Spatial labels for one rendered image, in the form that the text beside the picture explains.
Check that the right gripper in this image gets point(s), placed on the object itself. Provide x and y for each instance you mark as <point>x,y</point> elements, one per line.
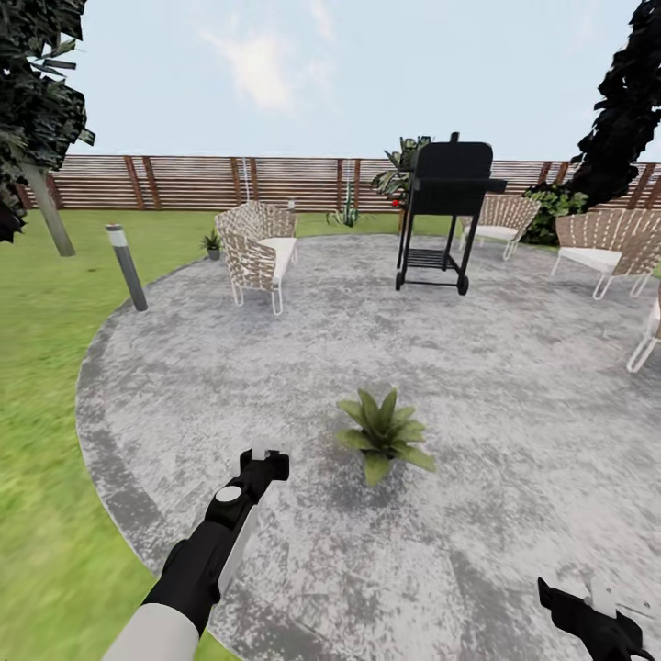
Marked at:
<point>573,615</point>

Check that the pot plant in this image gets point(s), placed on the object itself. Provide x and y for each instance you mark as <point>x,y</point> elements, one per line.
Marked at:
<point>384,436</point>
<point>213,246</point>

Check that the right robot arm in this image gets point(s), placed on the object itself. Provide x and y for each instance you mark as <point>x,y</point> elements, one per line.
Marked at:
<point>607,634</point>

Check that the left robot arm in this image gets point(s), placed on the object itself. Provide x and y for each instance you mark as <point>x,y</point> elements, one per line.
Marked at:
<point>169,624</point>

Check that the charcoal grill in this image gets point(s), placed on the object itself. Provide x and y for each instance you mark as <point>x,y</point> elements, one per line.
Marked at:
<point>450,179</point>

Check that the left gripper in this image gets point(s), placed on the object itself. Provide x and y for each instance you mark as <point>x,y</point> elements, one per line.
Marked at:
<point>274,467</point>

